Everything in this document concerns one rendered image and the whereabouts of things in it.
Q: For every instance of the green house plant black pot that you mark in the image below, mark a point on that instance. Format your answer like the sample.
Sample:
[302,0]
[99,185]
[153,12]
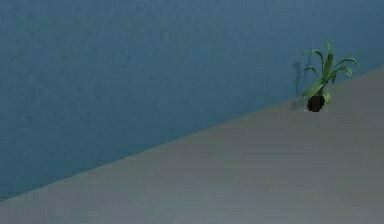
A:
[315,102]

